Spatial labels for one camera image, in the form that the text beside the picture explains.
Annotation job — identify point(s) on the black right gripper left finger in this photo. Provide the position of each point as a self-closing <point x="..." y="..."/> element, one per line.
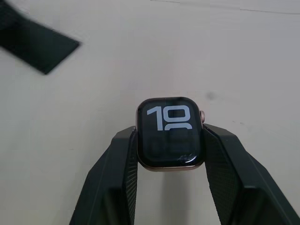
<point x="110" y="178"/>

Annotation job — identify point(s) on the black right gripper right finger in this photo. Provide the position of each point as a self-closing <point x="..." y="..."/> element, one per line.
<point x="239" y="178"/>

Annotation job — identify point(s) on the rose gold smartwatch body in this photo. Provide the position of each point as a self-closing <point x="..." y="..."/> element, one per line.
<point x="170" y="133"/>

